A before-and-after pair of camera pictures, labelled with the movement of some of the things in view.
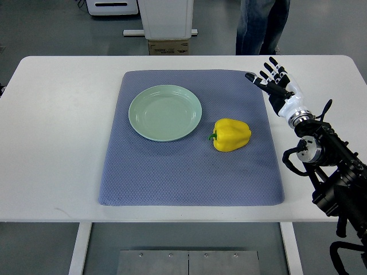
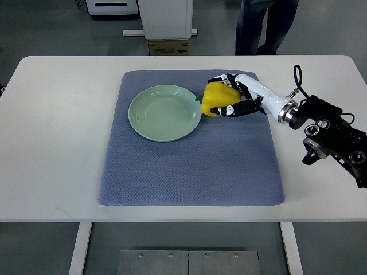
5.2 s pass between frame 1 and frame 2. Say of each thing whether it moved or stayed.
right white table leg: stayed
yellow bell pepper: moved
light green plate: stayed
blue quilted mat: stayed
